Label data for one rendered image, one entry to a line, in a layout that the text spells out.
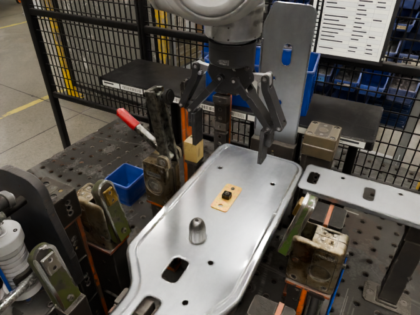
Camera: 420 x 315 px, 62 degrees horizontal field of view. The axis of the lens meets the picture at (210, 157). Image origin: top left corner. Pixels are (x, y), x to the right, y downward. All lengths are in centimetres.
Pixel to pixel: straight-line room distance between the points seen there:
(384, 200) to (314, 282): 25
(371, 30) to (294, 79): 31
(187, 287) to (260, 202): 25
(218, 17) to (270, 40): 52
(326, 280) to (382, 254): 48
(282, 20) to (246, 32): 30
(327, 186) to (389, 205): 13
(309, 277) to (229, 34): 44
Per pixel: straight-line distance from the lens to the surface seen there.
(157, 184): 79
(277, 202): 74
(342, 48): 110
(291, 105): 88
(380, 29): 108
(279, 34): 84
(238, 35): 53
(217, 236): 66
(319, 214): 77
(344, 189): 82
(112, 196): 64
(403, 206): 82
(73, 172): 140
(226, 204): 72
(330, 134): 89
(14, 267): 63
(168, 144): 75
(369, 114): 109
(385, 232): 120
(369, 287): 104
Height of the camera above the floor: 149
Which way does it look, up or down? 35 degrees down
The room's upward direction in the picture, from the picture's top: straight up
